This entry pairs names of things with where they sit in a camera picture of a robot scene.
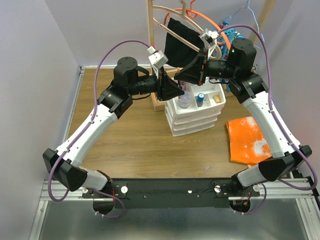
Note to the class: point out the small yellow eraser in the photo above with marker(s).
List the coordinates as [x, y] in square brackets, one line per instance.
[217, 99]

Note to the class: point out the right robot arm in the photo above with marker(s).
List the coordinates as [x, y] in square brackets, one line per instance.
[252, 92]

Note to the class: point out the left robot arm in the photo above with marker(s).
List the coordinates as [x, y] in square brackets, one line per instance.
[64, 164]

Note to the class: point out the blue fish print garment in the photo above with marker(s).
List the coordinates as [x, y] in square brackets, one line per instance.
[231, 34]

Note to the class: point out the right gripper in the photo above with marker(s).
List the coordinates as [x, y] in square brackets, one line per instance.
[193, 72]

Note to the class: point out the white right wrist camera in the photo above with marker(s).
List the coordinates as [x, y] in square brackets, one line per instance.
[209, 39]

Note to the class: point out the wooden clothes rack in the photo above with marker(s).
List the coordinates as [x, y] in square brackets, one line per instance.
[263, 17]

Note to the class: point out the orange plastic hanger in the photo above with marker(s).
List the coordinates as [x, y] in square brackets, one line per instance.
[212, 22]

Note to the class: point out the blue wire hanger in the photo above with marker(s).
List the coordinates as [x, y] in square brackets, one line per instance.
[250, 17]

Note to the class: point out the beige wooden hanger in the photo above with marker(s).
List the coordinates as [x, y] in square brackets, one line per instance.
[160, 15]

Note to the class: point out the blue cap clear tube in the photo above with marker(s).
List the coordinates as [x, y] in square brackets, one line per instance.
[200, 99]

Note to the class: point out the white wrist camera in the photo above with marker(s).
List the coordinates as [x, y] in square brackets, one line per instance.
[157, 59]
[209, 39]

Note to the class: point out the white plastic drawer organizer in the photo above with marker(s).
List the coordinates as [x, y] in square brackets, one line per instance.
[194, 118]

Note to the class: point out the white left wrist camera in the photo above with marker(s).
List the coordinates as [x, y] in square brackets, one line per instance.
[157, 59]

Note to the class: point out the pink lid pencil tube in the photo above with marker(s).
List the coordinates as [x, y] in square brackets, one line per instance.
[183, 86]

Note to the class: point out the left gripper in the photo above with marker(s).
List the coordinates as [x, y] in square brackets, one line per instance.
[166, 88]

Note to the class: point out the black shorts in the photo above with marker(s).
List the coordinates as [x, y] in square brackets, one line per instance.
[179, 55]

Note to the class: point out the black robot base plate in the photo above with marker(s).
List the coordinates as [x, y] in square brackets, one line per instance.
[170, 193]

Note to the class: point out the orange white tie-dye cloth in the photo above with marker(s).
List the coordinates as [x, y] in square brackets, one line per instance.
[247, 143]

